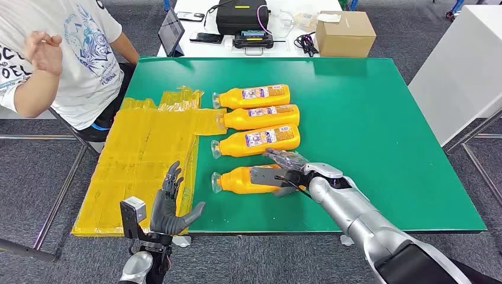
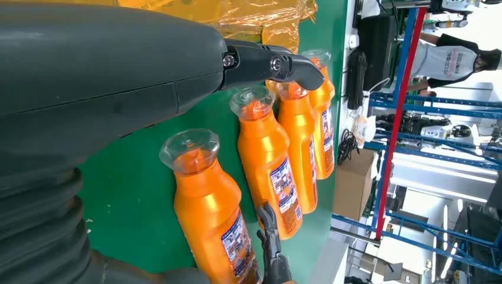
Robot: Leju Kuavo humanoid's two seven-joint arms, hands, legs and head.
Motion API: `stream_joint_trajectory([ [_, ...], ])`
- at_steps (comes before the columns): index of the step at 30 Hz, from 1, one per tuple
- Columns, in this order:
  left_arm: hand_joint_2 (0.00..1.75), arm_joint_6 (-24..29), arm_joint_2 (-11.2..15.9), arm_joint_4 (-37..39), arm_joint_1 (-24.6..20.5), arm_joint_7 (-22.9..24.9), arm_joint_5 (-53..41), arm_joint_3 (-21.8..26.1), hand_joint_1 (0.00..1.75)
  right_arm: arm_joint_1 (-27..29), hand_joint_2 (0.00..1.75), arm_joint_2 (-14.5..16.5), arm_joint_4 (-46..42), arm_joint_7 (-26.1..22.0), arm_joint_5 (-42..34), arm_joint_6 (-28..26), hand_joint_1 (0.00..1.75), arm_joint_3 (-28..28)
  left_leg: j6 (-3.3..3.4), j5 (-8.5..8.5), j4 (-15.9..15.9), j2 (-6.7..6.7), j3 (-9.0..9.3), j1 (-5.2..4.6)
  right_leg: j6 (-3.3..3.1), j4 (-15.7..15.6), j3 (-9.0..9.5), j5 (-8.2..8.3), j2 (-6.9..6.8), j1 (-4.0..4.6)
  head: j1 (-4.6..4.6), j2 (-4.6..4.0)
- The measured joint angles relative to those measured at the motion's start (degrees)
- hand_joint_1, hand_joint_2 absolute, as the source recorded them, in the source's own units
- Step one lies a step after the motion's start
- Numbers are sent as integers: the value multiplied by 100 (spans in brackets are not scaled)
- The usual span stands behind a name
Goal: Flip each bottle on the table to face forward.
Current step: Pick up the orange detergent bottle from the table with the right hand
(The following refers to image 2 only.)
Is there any orange detergent bottle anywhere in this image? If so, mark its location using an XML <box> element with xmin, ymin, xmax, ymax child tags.
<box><xmin>271</xmin><ymin>80</ymin><xmax>319</xmax><ymax>215</ymax></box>
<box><xmin>159</xmin><ymin>128</ymin><xmax>263</xmax><ymax>284</ymax></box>
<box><xmin>301</xmin><ymin>49</ymin><xmax>336</xmax><ymax>180</ymax></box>
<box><xmin>229</xmin><ymin>85</ymin><xmax>304</xmax><ymax>241</ymax></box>

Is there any brown cardboard box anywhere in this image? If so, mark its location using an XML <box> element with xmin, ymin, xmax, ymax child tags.
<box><xmin>332</xmin><ymin>148</ymin><xmax>376</xmax><ymax>221</ymax></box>

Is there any clear plastic bag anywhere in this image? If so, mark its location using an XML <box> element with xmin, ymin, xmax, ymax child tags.
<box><xmin>350</xmin><ymin>111</ymin><xmax>378</xmax><ymax>144</ymax></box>

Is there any yellow taped cardboard mat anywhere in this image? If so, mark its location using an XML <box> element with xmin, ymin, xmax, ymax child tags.
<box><xmin>0</xmin><ymin>0</ymin><xmax>319</xmax><ymax>55</ymax></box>

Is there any black remote controller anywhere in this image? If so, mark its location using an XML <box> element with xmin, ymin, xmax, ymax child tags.
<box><xmin>346</xmin><ymin>50</ymin><xmax>368</xmax><ymax>111</ymax></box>

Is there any black white robot on shelf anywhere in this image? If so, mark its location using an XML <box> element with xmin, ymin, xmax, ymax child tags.
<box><xmin>376</xmin><ymin>112</ymin><xmax>477</xmax><ymax>143</ymax></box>

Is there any blue metal rack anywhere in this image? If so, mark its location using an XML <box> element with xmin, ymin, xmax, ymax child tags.
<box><xmin>362</xmin><ymin>8</ymin><xmax>502</xmax><ymax>275</ymax></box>

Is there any black carry bag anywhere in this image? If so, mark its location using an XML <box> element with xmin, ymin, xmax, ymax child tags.
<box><xmin>358</xmin><ymin>15</ymin><xmax>398</xmax><ymax>92</ymax></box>

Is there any person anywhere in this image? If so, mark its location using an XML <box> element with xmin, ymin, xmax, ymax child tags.
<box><xmin>407</xmin><ymin>33</ymin><xmax>502</xmax><ymax>93</ymax></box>

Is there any black cable bundle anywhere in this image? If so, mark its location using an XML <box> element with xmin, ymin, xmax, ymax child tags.
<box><xmin>336</xmin><ymin>128</ymin><xmax>360</xmax><ymax>166</ymax></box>

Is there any red metal post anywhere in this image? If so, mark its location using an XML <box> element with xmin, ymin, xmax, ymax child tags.
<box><xmin>374</xmin><ymin>8</ymin><xmax>428</xmax><ymax>241</ymax></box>

